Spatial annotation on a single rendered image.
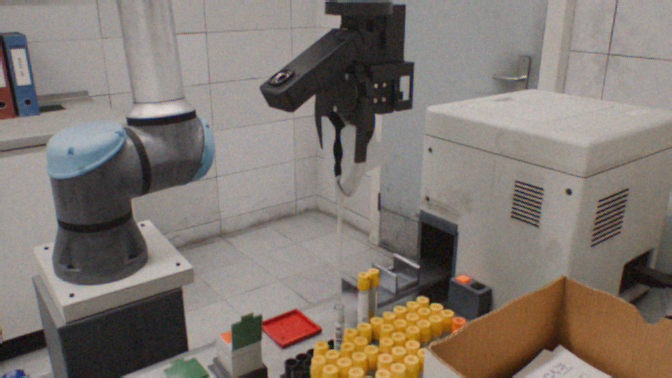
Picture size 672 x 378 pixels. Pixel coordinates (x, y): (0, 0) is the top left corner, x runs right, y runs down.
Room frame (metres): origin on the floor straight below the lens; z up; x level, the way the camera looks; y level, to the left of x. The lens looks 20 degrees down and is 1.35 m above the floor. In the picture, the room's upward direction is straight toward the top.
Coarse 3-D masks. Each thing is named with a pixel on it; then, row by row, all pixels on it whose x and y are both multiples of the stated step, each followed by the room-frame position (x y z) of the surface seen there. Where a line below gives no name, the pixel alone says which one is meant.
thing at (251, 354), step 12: (216, 336) 0.58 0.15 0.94; (228, 336) 0.57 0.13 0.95; (216, 348) 0.58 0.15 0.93; (228, 348) 0.55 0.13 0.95; (240, 348) 0.55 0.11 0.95; (252, 348) 0.56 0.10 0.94; (228, 360) 0.55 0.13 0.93; (240, 360) 0.55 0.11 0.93; (252, 360) 0.56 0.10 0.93; (228, 372) 0.56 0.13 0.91; (240, 372) 0.55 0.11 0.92
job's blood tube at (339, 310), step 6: (336, 306) 0.60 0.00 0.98; (342, 306) 0.60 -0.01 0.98; (336, 312) 0.59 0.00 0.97; (342, 312) 0.59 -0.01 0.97; (336, 318) 0.59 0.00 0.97; (342, 318) 0.59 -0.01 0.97; (336, 324) 0.59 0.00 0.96; (342, 324) 0.59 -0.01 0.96; (336, 330) 0.59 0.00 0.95; (342, 330) 0.59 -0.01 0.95; (336, 336) 0.59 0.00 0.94; (342, 336) 0.59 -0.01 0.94; (336, 342) 0.59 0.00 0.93; (342, 342) 0.59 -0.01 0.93; (336, 348) 0.59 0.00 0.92
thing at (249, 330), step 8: (248, 320) 0.55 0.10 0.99; (256, 320) 0.56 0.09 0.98; (232, 328) 0.54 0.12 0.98; (240, 328) 0.55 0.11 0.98; (248, 328) 0.55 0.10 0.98; (256, 328) 0.56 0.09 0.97; (232, 336) 0.54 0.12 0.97; (240, 336) 0.55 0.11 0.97; (248, 336) 0.55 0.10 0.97; (256, 336) 0.56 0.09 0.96; (232, 344) 0.54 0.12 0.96; (240, 344) 0.55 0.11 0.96; (248, 344) 0.56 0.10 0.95
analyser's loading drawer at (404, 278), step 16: (400, 256) 0.80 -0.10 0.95; (432, 256) 0.86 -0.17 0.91; (384, 272) 0.76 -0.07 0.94; (400, 272) 0.79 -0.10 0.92; (416, 272) 0.77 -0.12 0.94; (432, 272) 0.80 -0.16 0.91; (448, 272) 0.80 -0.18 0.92; (352, 288) 0.73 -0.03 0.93; (384, 288) 0.75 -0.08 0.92; (400, 288) 0.74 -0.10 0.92; (416, 288) 0.75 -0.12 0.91; (352, 304) 0.73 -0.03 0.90; (384, 304) 0.72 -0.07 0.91
